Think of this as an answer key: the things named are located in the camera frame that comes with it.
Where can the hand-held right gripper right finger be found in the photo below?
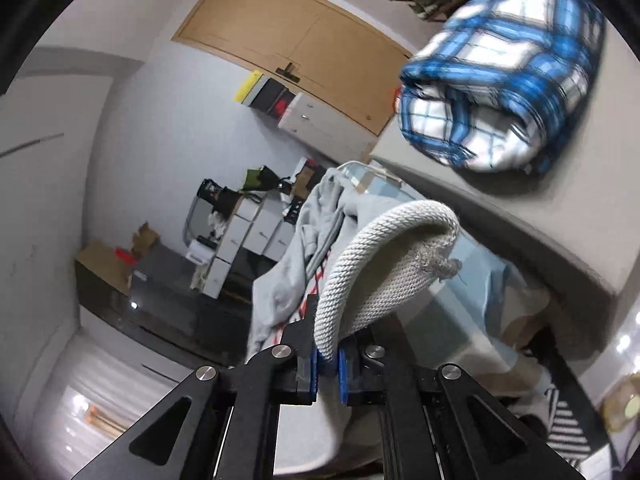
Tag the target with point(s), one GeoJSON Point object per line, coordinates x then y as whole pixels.
{"type": "Point", "coordinates": [344, 375]}

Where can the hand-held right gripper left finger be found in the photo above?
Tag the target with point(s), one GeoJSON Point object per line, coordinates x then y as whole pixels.
{"type": "Point", "coordinates": [313, 375]}

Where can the grey red striped garment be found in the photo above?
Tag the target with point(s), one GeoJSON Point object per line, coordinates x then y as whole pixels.
{"type": "Point", "coordinates": [314, 282]}

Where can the grey hoodie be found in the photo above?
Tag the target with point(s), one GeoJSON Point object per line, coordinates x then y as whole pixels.
{"type": "Point", "coordinates": [320, 220]}

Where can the black glossy cabinet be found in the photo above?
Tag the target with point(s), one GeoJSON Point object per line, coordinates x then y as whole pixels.
{"type": "Point", "coordinates": [175, 310]}

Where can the white drawer desk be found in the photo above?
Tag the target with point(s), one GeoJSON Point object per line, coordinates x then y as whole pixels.
{"type": "Point", "coordinates": [250, 235]}

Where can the black white striped rug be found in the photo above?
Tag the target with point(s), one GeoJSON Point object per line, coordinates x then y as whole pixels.
{"type": "Point", "coordinates": [565, 425]}

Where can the open cardboard box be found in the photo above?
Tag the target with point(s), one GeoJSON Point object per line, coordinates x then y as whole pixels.
{"type": "Point", "coordinates": [105, 260]}

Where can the white drawer cabinet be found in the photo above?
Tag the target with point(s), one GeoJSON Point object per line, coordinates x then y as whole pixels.
{"type": "Point", "coordinates": [325, 122]}

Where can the yellow box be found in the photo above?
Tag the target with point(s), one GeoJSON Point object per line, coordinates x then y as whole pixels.
{"type": "Point", "coordinates": [250, 86]}

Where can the wooden door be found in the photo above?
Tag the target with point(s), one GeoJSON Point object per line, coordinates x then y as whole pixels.
{"type": "Point", "coordinates": [300, 40]}

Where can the blue plaid shirt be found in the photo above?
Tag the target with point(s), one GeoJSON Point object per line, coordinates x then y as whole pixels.
{"type": "Point", "coordinates": [500, 60]}

